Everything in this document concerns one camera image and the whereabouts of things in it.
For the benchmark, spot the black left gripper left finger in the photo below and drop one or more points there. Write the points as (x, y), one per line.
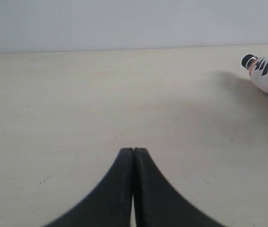
(109, 203)

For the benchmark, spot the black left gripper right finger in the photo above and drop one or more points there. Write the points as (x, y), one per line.
(157, 203)

